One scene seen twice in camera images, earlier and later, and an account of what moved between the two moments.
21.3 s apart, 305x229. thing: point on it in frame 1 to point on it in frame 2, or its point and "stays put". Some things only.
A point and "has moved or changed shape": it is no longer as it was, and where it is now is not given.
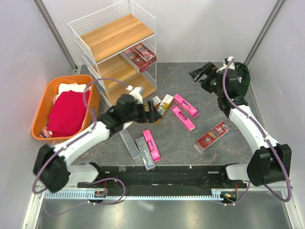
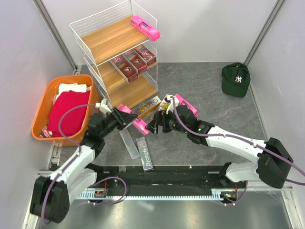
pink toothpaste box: [153, 150] to [138, 24]
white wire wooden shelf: [118, 45] stays put
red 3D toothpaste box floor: [202, 143] has moved or changed shape
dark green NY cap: [243, 76] stays put
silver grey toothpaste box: [130, 144] stays put
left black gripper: [150, 117] to [122, 119]
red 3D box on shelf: [149, 56] stays put
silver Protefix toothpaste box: [146, 154] stays put
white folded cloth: [72, 87] stays put
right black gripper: [210, 68] to [160, 119]
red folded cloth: [66, 112] stays put
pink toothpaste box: [185, 105] stays put
